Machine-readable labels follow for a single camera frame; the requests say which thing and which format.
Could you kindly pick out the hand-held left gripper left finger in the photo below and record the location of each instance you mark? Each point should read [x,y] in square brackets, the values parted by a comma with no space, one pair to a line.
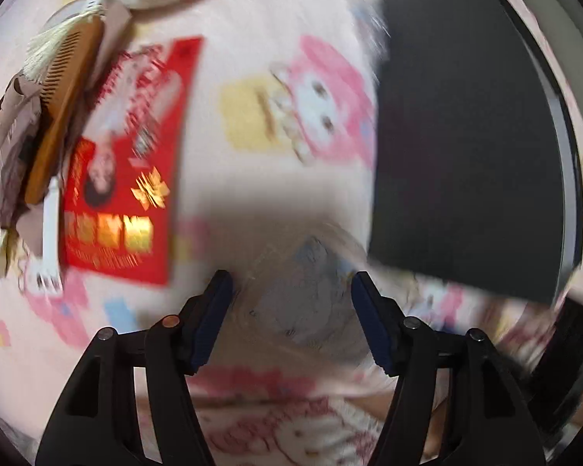
[211,320]

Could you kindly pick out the beige sofa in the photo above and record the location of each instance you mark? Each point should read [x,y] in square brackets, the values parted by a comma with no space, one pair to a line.
[563,34]

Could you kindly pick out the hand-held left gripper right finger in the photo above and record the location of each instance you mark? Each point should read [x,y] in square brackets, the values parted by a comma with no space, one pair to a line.
[371,320]

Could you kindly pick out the red printed card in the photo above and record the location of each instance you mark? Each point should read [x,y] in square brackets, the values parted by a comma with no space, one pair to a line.
[126,179]

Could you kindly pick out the pink printed blanket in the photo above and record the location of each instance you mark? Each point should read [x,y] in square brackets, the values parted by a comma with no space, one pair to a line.
[252,34]

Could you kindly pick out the black storage box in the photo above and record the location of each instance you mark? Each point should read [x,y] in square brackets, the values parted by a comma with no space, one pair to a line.
[466,131]

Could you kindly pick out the wooden comb with tassel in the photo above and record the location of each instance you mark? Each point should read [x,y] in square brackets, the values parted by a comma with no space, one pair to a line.
[58,121]

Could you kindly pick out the pink printed pyjamas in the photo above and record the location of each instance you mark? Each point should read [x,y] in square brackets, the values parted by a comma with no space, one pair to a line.
[282,427]

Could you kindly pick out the clear plastic packet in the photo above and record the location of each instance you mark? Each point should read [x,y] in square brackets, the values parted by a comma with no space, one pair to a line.
[306,296]

